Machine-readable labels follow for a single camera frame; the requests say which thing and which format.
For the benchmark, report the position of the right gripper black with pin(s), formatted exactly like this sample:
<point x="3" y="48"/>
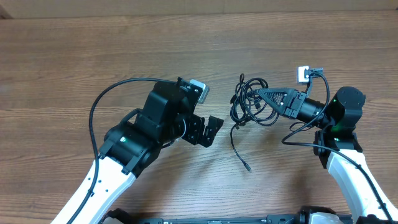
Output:
<point x="294" y="104"/>

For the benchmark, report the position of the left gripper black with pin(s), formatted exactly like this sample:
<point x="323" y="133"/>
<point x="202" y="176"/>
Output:
<point x="195" y="131"/>

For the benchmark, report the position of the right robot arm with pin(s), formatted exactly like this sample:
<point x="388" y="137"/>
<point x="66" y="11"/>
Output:
<point x="337" y="146"/>

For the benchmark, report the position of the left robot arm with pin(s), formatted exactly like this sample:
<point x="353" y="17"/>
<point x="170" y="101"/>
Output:
<point x="136" y="142"/>

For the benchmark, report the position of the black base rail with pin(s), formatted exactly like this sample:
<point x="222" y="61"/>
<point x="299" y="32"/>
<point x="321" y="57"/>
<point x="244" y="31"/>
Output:
<point x="121" y="216"/>

